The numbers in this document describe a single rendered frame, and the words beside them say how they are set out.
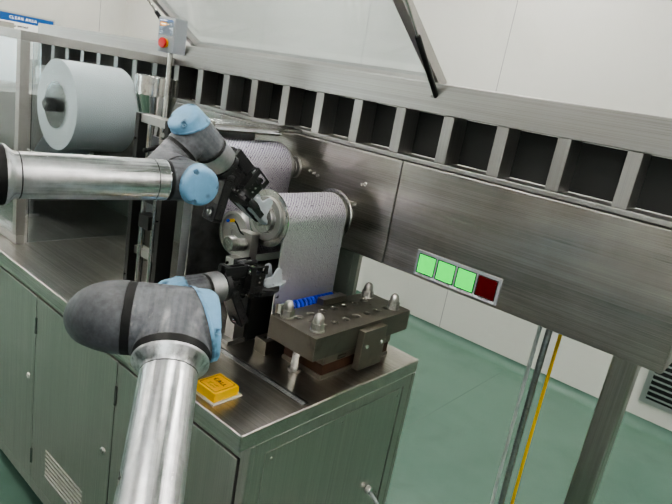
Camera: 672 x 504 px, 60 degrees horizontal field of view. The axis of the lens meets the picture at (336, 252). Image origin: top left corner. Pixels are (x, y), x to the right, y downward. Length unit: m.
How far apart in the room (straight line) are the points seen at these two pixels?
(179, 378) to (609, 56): 3.38
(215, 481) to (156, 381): 0.58
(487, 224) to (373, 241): 0.36
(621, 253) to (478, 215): 0.34
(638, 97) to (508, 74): 0.81
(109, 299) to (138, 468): 0.26
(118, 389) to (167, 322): 0.79
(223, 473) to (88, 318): 0.57
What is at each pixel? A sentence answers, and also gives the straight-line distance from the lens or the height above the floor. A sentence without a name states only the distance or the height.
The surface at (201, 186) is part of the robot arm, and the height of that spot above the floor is 1.38.
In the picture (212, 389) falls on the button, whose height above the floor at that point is 0.92.
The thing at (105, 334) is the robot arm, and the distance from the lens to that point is 0.92.
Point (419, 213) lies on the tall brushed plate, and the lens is 1.58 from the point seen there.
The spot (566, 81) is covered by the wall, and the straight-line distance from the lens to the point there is 3.93.
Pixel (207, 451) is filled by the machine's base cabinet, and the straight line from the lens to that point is 1.39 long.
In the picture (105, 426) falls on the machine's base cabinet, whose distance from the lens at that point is 1.78.
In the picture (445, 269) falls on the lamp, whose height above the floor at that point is 1.19.
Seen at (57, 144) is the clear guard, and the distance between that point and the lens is 2.24.
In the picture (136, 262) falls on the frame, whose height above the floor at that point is 1.02.
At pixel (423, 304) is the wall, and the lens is 4.40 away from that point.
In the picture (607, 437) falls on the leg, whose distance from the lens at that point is 1.67.
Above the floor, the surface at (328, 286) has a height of 1.05.
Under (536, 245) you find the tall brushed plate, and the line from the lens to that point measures 1.44.
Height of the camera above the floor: 1.59
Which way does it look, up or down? 15 degrees down
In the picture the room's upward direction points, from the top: 10 degrees clockwise
